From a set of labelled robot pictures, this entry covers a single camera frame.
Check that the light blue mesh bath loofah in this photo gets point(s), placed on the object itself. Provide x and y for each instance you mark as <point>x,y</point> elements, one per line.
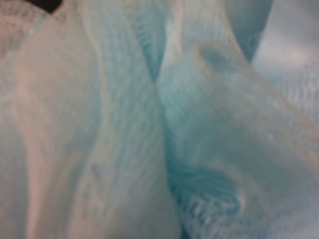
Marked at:
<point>159,119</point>

